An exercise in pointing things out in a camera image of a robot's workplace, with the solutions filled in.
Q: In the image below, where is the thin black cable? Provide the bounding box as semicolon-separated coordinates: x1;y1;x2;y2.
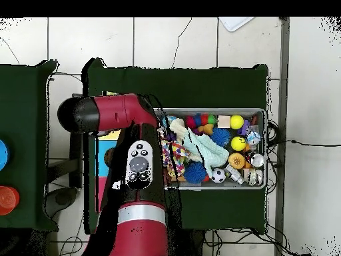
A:
266;139;341;147

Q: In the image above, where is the white flat tray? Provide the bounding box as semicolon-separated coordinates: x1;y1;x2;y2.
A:
218;17;255;33

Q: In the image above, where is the mint green knit cloth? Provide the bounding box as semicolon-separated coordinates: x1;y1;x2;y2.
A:
183;127;230;178

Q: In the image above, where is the yellow smiley ball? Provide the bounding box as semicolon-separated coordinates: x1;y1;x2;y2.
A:
230;136;247;152

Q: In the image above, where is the shallow clear mesh bin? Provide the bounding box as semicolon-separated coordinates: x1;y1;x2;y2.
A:
154;107;268;191

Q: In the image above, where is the blue plastic cup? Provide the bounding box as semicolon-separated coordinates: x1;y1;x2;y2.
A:
0;139;11;171

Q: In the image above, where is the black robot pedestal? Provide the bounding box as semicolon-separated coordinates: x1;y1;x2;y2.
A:
166;229;206;256

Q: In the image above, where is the blue spiky ball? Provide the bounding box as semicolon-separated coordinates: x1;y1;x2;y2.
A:
182;161;208;185
210;127;232;147

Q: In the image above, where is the red plastic cup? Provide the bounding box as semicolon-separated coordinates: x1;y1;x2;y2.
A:
0;185;21;216

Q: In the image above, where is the plain wooden block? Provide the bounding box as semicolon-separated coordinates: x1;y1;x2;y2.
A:
216;115;232;128

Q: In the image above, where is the plain yellow ball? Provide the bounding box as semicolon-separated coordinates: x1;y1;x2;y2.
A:
230;113;245;130

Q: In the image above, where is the cream knit cloth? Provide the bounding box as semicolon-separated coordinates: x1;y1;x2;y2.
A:
169;117;207;163

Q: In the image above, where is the wooden box with three holes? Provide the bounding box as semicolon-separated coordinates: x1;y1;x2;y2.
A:
95;129;121;213

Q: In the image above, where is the dark green side table cloth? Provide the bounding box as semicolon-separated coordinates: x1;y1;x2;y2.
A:
0;59;60;232

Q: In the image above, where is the small soccer ball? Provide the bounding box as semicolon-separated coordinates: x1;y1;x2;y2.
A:
210;167;226;184

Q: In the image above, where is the polka dot cloth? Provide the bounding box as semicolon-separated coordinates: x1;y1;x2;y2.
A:
160;138;188;178

